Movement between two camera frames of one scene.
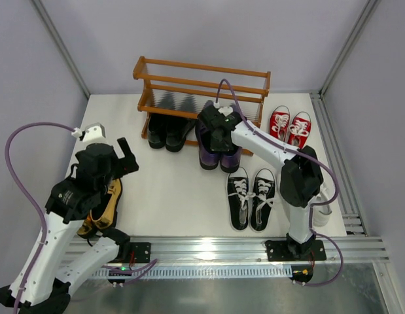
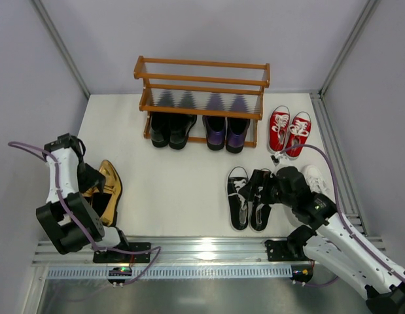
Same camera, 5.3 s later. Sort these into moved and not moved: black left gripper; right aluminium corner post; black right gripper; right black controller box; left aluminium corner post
Moved: black right gripper; black left gripper
Not moved: right aluminium corner post; right black controller box; left aluminium corner post
